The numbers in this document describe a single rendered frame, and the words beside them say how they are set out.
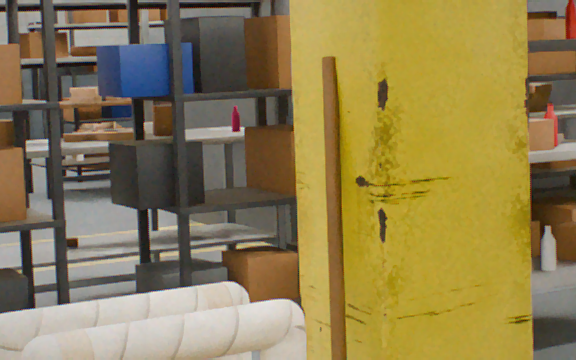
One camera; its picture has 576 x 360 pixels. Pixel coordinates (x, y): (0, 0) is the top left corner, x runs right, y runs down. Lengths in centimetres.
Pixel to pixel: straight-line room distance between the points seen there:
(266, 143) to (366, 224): 445
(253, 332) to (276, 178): 539
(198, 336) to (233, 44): 517
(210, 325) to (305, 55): 120
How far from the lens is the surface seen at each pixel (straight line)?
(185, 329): 82
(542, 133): 540
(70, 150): 654
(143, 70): 575
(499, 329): 196
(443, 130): 186
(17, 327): 86
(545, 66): 696
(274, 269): 612
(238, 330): 83
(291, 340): 85
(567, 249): 612
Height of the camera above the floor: 139
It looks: 6 degrees down
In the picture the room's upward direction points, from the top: 2 degrees counter-clockwise
